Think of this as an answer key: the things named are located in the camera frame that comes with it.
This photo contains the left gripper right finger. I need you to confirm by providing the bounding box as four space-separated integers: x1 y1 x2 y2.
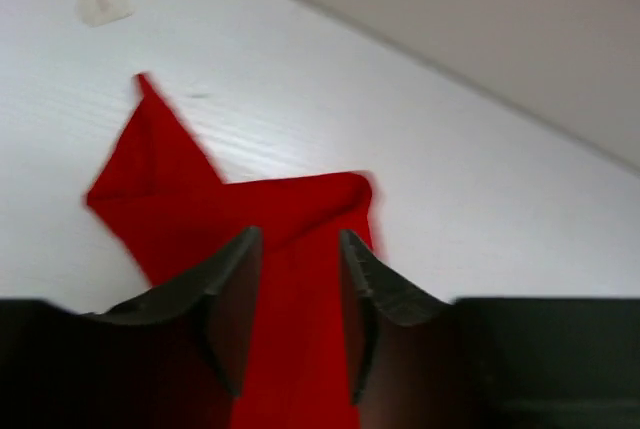
339 230 455 405

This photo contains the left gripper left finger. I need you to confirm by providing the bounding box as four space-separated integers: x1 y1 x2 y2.
85 226 262 397

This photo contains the red t shirt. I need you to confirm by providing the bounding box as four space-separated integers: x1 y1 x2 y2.
82 72 389 429

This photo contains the small table label sticker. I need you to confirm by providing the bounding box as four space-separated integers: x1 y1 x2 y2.
75 0 134 27

